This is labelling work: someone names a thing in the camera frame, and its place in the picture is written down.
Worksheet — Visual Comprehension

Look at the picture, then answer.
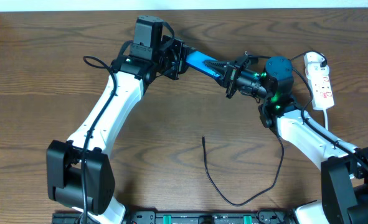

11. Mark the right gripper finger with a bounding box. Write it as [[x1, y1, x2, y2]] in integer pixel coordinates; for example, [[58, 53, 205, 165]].
[[214, 75, 226, 88], [204, 60, 229, 72]]

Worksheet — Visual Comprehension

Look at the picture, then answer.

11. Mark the black charger cable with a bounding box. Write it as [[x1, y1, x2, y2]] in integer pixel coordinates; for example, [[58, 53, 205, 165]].
[[201, 50, 328, 207]]

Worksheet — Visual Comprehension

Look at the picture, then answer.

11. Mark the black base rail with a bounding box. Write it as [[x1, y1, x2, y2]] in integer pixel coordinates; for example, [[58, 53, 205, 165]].
[[51, 210, 296, 224]]

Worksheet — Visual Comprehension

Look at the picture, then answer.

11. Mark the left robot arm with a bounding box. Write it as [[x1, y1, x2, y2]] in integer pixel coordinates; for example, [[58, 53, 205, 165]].
[[46, 16, 188, 223]]

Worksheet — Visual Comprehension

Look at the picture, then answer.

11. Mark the white charger plug adapter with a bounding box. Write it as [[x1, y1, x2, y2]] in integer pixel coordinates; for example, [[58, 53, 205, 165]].
[[305, 63, 330, 80]]

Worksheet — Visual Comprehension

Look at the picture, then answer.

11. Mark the white power strip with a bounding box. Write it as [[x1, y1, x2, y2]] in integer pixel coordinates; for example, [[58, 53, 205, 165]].
[[304, 52, 334, 110]]

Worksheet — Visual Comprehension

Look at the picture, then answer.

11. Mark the blue Galaxy smartphone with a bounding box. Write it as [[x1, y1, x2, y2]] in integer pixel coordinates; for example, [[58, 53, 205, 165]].
[[186, 51, 220, 80]]

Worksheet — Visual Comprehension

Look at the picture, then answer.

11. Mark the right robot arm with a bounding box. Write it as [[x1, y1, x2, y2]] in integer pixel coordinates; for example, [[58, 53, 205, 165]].
[[193, 54, 368, 223]]

